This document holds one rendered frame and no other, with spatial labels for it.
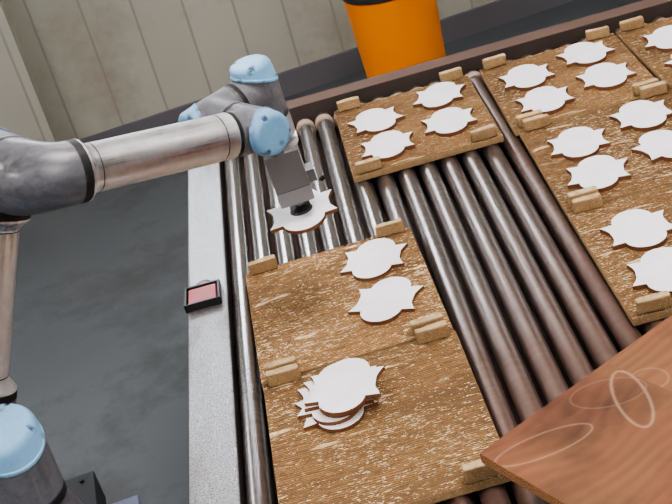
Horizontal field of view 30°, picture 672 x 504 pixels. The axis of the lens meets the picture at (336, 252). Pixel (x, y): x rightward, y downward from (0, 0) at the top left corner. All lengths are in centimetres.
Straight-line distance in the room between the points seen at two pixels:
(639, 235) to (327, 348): 60
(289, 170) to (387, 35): 290
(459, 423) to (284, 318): 52
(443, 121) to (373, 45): 219
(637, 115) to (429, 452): 111
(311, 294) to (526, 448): 80
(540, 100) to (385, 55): 222
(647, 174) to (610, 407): 88
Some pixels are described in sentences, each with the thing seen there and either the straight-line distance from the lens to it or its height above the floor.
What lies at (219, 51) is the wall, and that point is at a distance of 593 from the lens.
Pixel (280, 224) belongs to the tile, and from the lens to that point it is 228.
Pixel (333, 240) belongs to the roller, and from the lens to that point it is 262.
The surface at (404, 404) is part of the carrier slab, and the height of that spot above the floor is 94.
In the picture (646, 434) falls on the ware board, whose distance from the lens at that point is 173.
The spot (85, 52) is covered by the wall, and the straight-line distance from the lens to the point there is 587.
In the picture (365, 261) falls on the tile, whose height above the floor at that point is 94.
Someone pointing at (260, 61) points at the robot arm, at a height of 144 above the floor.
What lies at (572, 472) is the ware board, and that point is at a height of 104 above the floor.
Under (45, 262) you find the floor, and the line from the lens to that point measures 521.
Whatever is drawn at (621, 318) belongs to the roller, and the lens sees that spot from 218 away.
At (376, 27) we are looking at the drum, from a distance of 508.
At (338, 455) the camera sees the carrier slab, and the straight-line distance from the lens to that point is 199.
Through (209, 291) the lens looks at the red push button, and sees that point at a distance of 256.
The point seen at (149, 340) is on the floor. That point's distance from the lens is 438.
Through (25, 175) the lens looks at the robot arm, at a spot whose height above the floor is 149.
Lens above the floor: 213
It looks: 28 degrees down
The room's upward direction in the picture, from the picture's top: 16 degrees counter-clockwise
